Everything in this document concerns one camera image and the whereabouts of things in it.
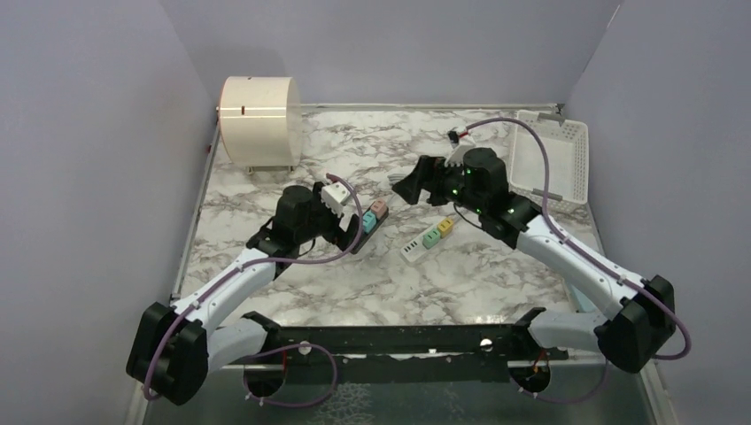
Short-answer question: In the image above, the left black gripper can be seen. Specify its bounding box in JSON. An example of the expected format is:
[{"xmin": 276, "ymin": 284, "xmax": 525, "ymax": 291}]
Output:
[{"xmin": 296, "ymin": 182, "xmax": 364, "ymax": 252}]

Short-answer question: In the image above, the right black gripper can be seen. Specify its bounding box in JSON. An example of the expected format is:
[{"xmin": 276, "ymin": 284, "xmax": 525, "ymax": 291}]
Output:
[{"xmin": 394, "ymin": 154, "xmax": 488, "ymax": 215}]

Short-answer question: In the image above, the black power strip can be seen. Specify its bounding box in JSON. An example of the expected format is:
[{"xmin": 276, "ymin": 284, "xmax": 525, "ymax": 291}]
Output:
[{"xmin": 351, "ymin": 200, "xmax": 389, "ymax": 254}]

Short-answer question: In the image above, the teal usb charger plug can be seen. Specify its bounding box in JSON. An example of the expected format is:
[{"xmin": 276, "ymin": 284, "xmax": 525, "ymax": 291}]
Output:
[{"xmin": 362, "ymin": 211, "xmax": 377, "ymax": 234}]

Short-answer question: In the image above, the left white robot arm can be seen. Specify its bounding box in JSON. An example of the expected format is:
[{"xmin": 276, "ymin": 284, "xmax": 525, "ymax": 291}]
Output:
[{"xmin": 126, "ymin": 174, "xmax": 365, "ymax": 406}]

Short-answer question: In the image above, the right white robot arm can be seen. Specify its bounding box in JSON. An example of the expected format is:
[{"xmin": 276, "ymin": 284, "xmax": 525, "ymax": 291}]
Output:
[{"xmin": 392, "ymin": 148, "xmax": 677, "ymax": 373}]

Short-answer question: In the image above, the pink usb charger plug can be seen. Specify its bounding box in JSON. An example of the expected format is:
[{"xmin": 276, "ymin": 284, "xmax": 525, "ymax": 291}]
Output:
[{"xmin": 370, "ymin": 198, "xmax": 388, "ymax": 220}]

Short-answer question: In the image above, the yellow usb charger plug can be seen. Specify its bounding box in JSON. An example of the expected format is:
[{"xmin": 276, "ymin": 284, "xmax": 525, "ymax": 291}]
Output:
[{"xmin": 437, "ymin": 217, "xmax": 454, "ymax": 238}]

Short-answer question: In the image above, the green usb charger plug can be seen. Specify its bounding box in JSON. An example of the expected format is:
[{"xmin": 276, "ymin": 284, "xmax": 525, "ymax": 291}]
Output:
[{"xmin": 422, "ymin": 228, "xmax": 442, "ymax": 250}]

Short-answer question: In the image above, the white power strip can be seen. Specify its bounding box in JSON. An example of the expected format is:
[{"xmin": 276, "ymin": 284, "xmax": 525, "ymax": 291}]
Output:
[{"xmin": 399, "ymin": 225, "xmax": 453, "ymax": 264}]

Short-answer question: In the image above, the cream cylindrical drum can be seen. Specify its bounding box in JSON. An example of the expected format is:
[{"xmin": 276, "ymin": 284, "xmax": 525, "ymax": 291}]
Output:
[{"xmin": 217, "ymin": 76, "xmax": 303, "ymax": 169}]

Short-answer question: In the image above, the white plastic basket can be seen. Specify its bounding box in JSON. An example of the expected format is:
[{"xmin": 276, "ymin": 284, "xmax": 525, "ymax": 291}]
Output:
[{"xmin": 507, "ymin": 110, "xmax": 589, "ymax": 213}]

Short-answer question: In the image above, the light blue block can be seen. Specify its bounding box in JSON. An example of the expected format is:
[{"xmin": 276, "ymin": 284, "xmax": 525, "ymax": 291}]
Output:
[{"xmin": 569, "ymin": 287, "xmax": 598, "ymax": 313}]

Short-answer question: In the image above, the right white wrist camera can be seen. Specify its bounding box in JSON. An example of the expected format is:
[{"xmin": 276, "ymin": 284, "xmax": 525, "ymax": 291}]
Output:
[{"xmin": 444, "ymin": 144, "xmax": 473, "ymax": 167}]

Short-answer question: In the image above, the black mounting rail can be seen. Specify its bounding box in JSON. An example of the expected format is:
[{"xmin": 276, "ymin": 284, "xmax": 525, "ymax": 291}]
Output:
[{"xmin": 246, "ymin": 312, "xmax": 569, "ymax": 385}]

